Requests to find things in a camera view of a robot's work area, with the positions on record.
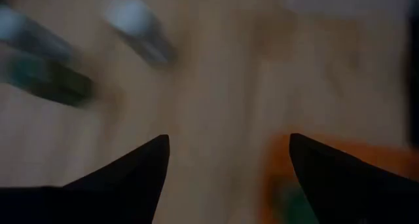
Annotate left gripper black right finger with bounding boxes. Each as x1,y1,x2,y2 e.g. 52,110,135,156
289,132,419,224

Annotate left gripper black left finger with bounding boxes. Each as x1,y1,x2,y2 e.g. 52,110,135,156
0,134,171,224

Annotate green lid spice jar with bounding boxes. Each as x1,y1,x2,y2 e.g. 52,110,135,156
0,50,96,108

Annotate white lid spice jar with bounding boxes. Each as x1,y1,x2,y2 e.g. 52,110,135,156
0,4,75,64
103,0,178,68

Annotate orange plastic bin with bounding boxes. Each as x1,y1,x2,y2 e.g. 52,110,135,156
257,133,419,224

